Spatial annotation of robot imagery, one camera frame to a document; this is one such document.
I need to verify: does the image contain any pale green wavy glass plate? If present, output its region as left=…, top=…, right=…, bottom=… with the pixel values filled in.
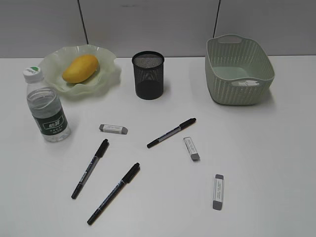
left=39, top=44, right=120, bottom=100

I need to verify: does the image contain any black wall cable left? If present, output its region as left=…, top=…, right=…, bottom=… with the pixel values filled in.
left=78, top=0, right=90, bottom=45

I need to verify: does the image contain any black marker pen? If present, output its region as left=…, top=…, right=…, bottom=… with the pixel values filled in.
left=87, top=162, right=140, bottom=225
left=147, top=118, right=197, bottom=149
left=71, top=139, right=109, bottom=199

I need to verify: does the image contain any grey white eraser right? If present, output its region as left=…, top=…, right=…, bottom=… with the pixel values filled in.
left=212, top=174, right=224, bottom=210

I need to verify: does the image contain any pale green woven plastic basket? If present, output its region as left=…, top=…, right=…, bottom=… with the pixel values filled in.
left=205, top=34, right=275, bottom=106

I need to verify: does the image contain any black wall cable right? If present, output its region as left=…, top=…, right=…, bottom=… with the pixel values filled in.
left=212, top=0, right=222, bottom=38

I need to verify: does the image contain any white waste paper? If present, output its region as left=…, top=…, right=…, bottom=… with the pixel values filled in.
left=232, top=79, right=260, bottom=87

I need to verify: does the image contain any grey white eraser left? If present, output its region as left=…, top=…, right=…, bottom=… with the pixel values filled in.
left=99, top=124, right=128, bottom=135

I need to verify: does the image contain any black wall cable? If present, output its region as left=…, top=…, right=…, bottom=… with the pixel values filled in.
left=212, top=0, right=222, bottom=38
left=78, top=0, right=90, bottom=45

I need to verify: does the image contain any grey white eraser middle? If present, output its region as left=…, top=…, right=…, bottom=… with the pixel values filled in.
left=183, top=137, right=200, bottom=161

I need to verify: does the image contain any grey white eraser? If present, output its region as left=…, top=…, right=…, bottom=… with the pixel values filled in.
left=99, top=124, right=128, bottom=135
left=183, top=137, right=200, bottom=161
left=212, top=174, right=224, bottom=210

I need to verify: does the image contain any black mesh pen holder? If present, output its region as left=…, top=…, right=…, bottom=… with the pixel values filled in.
left=132, top=51, right=164, bottom=100

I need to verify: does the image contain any yellow mango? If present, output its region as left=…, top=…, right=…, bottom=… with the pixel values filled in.
left=62, top=54, right=99, bottom=83

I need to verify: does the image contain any clear water bottle green label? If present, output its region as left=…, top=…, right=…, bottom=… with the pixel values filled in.
left=23, top=66, right=71, bottom=142

